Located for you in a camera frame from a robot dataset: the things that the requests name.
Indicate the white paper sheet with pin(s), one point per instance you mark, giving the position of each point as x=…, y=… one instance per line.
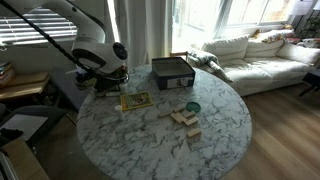
x=23, y=125

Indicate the white lid jar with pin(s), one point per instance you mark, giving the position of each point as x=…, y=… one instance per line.
x=123, y=87

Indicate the white sofa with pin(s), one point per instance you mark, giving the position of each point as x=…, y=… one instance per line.
x=266, y=70

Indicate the red cap bottle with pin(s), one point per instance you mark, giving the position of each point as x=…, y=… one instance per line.
x=123, y=68

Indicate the stack of books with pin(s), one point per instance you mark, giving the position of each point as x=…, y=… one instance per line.
x=6, y=75

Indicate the green round lid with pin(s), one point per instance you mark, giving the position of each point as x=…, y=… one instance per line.
x=193, y=107

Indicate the white lamp shade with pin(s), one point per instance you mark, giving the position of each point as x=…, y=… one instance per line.
x=301, y=7

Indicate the dark office chair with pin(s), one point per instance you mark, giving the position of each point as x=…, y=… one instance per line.
x=50, y=113

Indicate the green house plant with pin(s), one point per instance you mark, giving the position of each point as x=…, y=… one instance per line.
x=311, y=28

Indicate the grey upholstered chair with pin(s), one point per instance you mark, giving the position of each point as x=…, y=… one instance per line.
x=63, y=86

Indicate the light wooden block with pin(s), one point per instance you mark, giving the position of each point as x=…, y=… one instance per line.
x=179, y=108
x=188, y=114
x=194, y=132
x=165, y=113
x=191, y=121
x=178, y=117

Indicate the black cloth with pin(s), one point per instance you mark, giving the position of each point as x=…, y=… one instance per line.
x=10, y=133

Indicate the large bright window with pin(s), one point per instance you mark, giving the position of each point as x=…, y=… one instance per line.
x=200, y=16

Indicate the window with white blinds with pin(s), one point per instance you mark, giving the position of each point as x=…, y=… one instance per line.
x=20, y=33

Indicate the patterned pillow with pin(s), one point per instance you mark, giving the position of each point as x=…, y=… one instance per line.
x=276, y=35

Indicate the light brown cardboard box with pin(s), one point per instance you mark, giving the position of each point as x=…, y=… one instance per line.
x=23, y=163

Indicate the wooden desk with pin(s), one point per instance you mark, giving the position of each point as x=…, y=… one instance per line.
x=23, y=85

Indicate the dark blue open box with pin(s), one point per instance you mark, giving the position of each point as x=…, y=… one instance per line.
x=158, y=80

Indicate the brown wooden chair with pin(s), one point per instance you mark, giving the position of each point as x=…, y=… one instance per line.
x=178, y=53

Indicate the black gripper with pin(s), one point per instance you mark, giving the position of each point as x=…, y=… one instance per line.
x=110, y=82

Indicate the small white can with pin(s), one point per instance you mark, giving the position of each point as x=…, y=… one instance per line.
x=118, y=112

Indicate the yellow dog book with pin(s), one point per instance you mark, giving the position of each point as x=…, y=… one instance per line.
x=136, y=101

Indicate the grey white blanket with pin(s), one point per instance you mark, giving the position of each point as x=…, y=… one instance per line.
x=203, y=57

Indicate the black coffee table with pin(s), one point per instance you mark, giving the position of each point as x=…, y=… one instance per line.
x=313, y=78

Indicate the pale sheer curtain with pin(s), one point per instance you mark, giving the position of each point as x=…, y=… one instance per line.
x=143, y=30

